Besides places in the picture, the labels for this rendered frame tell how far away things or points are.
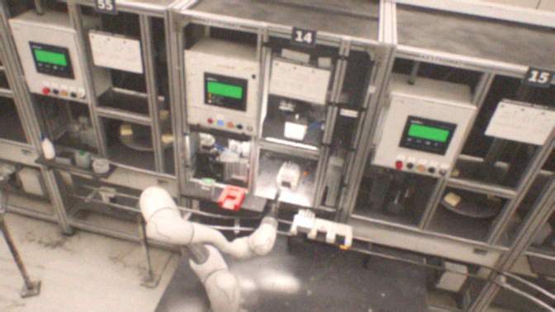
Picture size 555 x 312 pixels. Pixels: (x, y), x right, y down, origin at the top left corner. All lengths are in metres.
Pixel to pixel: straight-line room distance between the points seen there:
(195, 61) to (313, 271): 1.42
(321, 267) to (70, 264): 2.01
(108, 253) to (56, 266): 0.38
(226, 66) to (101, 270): 2.02
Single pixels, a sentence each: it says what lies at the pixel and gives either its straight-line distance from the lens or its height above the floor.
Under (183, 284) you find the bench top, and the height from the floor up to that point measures 0.68.
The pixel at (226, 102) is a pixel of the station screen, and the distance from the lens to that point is 2.35.
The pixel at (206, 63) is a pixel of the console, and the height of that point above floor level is 1.78.
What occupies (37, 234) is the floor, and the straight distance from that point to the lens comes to 4.03.
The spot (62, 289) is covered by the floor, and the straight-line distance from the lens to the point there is 3.57.
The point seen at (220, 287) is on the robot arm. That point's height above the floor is 0.94.
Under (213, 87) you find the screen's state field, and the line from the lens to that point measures 2.34.
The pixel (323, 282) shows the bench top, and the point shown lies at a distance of 2.62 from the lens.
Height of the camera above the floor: 2.75
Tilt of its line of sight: 37 degrees down
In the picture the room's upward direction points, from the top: 6 degrees clockwise
